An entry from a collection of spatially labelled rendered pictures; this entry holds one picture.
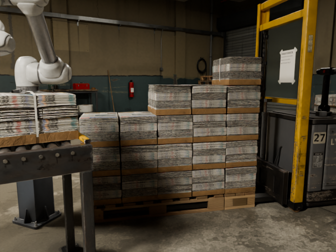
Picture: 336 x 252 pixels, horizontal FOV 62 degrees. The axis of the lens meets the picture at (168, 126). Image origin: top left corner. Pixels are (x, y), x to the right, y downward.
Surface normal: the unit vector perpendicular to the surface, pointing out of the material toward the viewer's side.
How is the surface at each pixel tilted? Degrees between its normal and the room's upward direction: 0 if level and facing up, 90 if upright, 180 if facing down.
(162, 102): 90
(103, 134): 90
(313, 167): 90
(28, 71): 87
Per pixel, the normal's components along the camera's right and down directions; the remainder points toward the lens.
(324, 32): -0.86, 0.07
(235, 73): 0.22, 0.14
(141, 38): 0.51, 0.13
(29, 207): -0.40, 0.14
